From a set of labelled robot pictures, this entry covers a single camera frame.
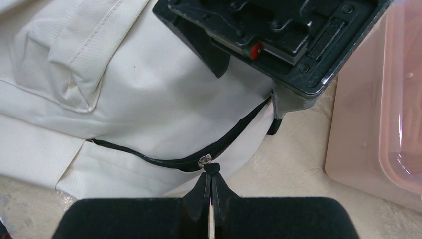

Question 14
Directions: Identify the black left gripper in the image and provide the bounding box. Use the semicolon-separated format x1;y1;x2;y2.
153;0;391;120

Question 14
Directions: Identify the translucent pink plastic box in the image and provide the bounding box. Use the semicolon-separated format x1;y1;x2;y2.
325;0;422;212

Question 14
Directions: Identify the beige canvas backpack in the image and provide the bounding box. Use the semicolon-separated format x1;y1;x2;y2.
0;0;273;199

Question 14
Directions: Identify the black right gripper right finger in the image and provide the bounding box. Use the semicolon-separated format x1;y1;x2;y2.
211;173;359;239

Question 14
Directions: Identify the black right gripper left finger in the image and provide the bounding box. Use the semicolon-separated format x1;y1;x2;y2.
53;173;211;239

